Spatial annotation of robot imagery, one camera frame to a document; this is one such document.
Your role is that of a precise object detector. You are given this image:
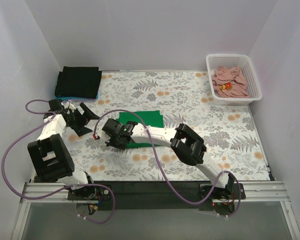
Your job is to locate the green t shirt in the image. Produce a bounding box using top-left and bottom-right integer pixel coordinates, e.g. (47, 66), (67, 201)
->
(116, 110), (164, 149)

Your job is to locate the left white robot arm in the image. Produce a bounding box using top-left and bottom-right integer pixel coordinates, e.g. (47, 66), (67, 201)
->
(27, 99), (100, 200)

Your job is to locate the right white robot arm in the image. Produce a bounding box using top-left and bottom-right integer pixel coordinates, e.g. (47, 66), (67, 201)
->
(96, 118), (235, 200)

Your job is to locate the folded black t shirt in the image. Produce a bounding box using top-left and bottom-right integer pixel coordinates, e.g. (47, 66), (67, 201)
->
(54, 66), (102, 99)

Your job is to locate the floral table mat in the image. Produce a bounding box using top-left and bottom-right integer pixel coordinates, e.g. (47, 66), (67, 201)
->
(62, 71), (270, 181)

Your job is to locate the pink t shirt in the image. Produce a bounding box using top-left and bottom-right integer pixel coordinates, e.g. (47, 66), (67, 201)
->
(211, 66), (250, 98)

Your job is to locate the white plastic basket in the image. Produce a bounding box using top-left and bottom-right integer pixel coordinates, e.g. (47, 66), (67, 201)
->
(206, 54), (263, 105)

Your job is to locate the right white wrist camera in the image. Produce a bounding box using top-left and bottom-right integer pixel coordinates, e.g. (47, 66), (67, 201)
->
(92, 129), (111, 142)

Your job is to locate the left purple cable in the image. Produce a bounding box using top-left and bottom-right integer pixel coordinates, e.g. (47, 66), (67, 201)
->
(1, 99), (116, 225)

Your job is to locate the purple cable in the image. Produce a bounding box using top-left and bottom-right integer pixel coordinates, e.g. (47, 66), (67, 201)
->
(1, 99), (116, 225)
(93, 109), (243, 218)

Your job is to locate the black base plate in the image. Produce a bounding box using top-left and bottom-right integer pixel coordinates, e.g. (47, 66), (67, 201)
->
(67, 183), (247, 211)

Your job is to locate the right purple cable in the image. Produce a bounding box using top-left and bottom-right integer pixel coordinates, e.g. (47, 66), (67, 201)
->
(93, 109), (243, 218)

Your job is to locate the aluminium frame rail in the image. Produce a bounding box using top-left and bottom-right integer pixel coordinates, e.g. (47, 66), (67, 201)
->
(9, 104), (300, 240)

